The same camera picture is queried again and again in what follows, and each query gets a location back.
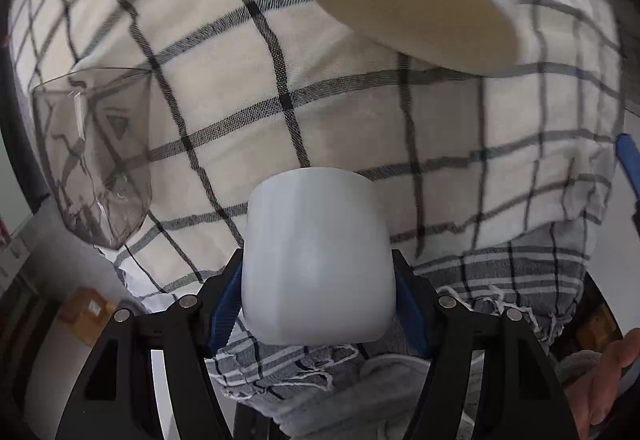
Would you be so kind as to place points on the clear grey plastic cup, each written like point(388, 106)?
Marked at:
point(100, 159)

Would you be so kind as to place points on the plain grey cloth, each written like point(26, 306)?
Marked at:
point(380, 395)

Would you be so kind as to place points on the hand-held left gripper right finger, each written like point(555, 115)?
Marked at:
point(411, 315)

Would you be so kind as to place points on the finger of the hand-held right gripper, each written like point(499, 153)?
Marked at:
point(626, 154)

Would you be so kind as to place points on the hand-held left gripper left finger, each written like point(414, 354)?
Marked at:
point(223, 315)

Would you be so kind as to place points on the brown cardboard box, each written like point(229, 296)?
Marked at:
point(82, 315)

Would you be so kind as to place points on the grey striped fringed cloth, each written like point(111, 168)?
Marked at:
point(505, 270)

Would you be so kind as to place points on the plain white cup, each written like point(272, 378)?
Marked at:
point(315, 260)

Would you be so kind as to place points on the white black checked cloth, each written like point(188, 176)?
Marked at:
point(240, 49)

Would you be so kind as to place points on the person's right hand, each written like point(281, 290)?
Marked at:
point(602, 380)

